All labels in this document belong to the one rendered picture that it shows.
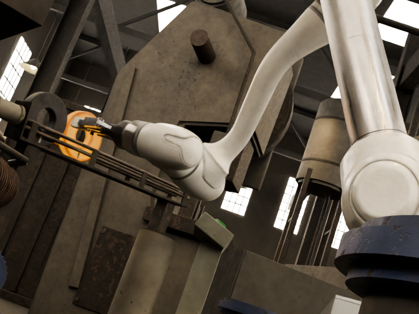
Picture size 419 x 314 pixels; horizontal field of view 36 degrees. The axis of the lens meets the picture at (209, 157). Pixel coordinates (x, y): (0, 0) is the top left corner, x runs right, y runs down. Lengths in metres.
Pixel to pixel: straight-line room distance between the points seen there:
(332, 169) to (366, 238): 9.66
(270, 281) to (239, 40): 1.74
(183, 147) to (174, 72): 2.83
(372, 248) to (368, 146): 0.62
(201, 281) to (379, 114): 0.93
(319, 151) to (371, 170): 9.26
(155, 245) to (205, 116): 2.32
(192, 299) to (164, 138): 0.58
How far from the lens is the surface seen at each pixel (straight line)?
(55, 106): 1.91
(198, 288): 1.90
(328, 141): 10.31
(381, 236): 0.49
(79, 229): 4.11
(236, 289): 3.21
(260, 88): 1.55
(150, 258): 1.86
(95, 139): 2.02
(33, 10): 0.85
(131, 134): 1.58
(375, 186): 1.02
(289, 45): 1.52
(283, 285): 3.30
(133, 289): 1.86
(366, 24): 1.28
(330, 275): 5.18
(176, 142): 1.48
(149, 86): 4.29
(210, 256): 1.91
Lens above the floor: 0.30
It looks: 15 degrees up
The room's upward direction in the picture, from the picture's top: 20 degrees clockwise
